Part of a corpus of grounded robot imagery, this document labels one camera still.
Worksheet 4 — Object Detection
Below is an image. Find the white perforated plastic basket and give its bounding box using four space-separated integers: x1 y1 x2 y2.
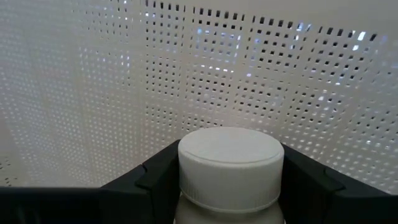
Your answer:
0 0 398 196

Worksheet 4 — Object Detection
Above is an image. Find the white plastic bottle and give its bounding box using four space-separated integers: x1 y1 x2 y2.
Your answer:
173 126 286 224

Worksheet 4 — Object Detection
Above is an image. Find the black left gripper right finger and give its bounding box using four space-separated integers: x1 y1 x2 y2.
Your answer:
279 142 398 224

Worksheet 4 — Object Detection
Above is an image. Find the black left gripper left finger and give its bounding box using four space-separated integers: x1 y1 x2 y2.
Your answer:
101 139 182 224

